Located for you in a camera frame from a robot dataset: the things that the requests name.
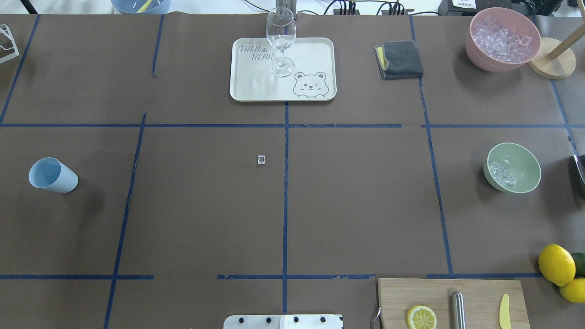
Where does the light green bowl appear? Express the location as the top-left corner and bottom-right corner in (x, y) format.
(483, 142), (542, 194)

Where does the light blue plastic cup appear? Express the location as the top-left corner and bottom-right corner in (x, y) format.
(28, 158), (79, 193)

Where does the blue bowl with fork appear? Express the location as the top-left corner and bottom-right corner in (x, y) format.
(110, 0), (172, 15)

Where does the pink bowl with ice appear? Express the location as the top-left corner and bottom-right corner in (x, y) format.
(465, 7), (541, 72)

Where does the cream bear tray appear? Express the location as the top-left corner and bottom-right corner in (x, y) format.
(230, 37), (336, 102)

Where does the clear wine glass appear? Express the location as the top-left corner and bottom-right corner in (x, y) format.
(266, 6), (297, 77)

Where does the grey folded cloth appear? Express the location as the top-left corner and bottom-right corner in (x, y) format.
(373, 40), (424, 80)

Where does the wooden cutting board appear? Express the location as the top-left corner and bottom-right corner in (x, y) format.
(378, 278), (530, 329)

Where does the lemon half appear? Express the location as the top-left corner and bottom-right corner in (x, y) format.
(405, 305), (437, 329)

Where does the yellow plastic knife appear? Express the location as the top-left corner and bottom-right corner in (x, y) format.
(499, 293), (511, 329)

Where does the wooden mug tree stand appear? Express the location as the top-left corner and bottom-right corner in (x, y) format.
(528, 0), (585, 80)

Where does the yellow lemon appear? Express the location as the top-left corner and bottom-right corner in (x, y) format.
(558, 278), (585, 303)
(538, 244), (576, 287)

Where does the green lime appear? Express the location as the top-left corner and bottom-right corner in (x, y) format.
(571, 252), (585, 278)

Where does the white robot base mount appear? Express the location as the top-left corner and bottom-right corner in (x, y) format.
(223, 314), (344, 329)

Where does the white wire cup rack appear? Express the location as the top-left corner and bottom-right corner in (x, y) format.
(0, 24), (20, 63)

